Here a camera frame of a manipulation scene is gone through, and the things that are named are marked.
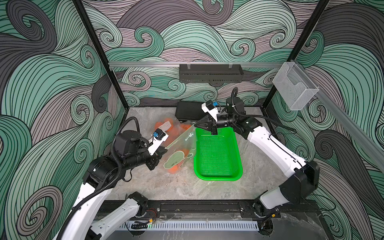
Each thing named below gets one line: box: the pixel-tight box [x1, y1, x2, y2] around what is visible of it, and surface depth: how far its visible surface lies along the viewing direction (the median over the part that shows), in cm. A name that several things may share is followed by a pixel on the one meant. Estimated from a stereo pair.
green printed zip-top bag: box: [163, 120, 197, 175], surface depth 68 cm
